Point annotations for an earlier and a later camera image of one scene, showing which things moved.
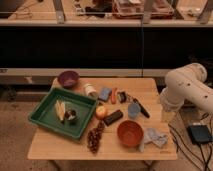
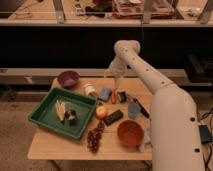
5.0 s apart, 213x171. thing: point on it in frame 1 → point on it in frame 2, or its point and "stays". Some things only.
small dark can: [122, 96] stays
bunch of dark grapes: [94, 137] stays
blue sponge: [105, 93] stays
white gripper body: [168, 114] → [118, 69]
